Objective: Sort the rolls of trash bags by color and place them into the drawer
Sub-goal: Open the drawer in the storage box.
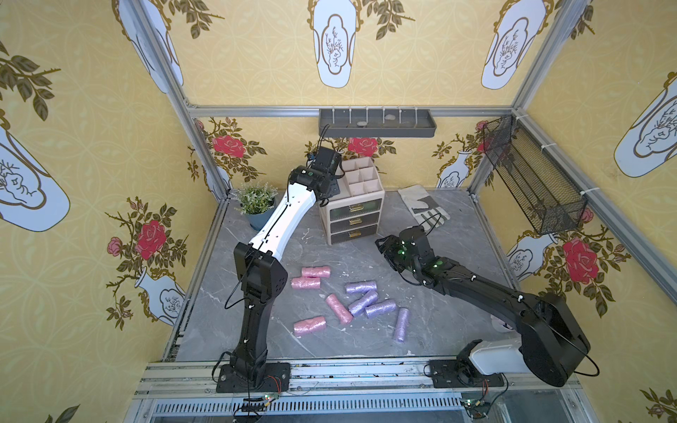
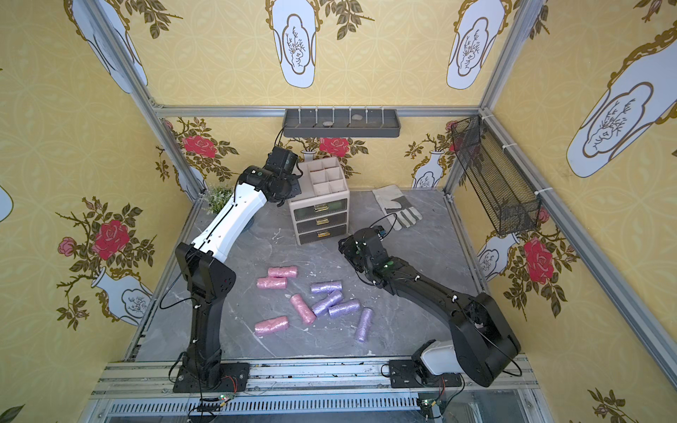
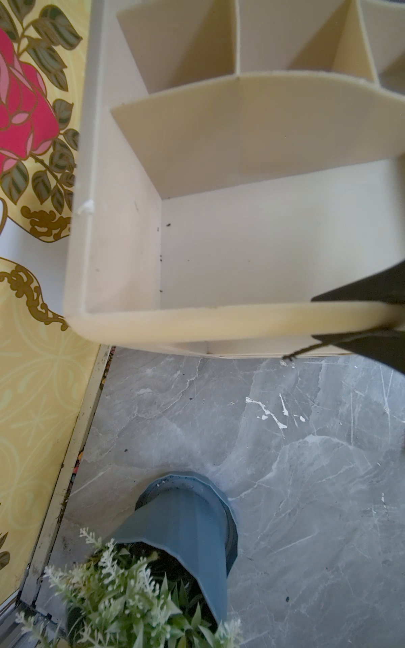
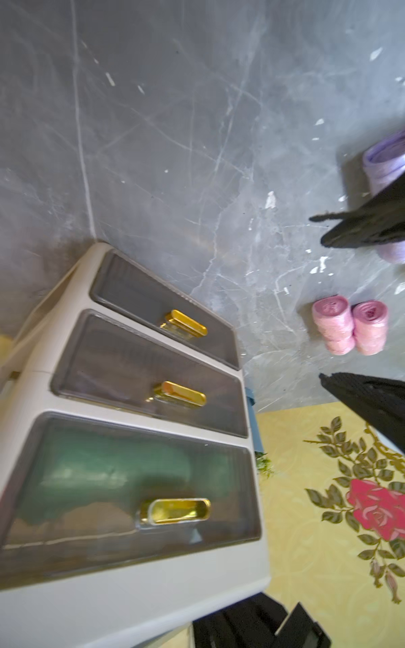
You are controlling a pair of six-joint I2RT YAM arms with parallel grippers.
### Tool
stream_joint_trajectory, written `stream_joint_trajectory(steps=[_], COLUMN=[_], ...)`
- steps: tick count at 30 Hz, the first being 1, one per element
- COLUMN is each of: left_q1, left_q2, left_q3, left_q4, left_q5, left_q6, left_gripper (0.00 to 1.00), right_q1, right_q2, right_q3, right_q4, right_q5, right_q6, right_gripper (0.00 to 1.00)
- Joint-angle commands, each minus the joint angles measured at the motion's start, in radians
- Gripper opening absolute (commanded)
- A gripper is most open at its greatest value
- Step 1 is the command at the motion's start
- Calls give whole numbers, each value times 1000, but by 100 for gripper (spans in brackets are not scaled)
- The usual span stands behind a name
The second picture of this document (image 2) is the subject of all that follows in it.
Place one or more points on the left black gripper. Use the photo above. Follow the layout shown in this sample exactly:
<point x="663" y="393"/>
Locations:
<point x="288" y="187"/>

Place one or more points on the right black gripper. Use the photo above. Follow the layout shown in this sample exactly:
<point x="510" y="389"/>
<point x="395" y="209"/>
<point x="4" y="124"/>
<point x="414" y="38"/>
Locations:
<point x="348" y="246"/>

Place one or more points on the beige drawer organizer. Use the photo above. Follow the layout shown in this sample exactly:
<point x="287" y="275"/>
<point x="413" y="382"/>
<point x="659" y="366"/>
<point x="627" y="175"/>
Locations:
<point x="321" y="210"/>

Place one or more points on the purple trash bag roll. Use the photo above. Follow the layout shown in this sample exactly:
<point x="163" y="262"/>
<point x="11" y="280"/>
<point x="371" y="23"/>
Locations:
<point x="364" y="325"/>
<point x="326" y="287"/>
<point x="344" y="308"/>
<point x="322" y="306"/>

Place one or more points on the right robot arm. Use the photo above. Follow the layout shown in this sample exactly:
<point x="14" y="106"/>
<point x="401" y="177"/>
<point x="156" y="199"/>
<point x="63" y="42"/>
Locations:
<point x="482" y="343"/>

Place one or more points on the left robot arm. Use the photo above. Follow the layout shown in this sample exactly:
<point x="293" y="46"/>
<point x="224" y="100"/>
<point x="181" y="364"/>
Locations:
<point x="203" y="263"/>

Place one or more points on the pink trash bag roll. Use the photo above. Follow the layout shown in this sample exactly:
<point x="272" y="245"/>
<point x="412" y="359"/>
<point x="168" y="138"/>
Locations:
<point x="271" y="326"/>
<point x="272" y="283"/>
<point x="303" y="309"/>
<point x="283" y="272"/>

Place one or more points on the grey work glove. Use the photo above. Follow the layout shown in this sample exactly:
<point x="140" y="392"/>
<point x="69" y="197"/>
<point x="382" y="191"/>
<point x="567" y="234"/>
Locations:
<point x="397" y="207"/>

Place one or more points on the potted green plant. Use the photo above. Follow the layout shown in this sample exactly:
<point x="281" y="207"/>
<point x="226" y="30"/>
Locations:
<point x="217" y="198"/>

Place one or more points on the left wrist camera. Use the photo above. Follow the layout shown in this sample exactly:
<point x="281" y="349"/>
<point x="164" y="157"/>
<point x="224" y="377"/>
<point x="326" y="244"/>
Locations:
<point x="281" y="161"/>

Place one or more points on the grey wall shelf tray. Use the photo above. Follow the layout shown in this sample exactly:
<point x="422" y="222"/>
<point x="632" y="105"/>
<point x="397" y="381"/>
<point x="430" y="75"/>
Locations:
<point x="355" y="122"/>

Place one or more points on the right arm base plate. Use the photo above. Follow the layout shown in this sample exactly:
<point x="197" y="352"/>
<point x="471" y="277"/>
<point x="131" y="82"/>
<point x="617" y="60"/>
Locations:
<point x="412" y="374"/>

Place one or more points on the black wire mesh basket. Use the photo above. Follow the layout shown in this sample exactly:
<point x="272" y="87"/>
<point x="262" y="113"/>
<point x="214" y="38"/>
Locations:
<point x="502" y="188"/>

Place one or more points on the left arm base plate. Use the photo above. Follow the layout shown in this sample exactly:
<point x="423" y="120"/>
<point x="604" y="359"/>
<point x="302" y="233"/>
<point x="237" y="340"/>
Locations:
<point x="222" y="377"/>

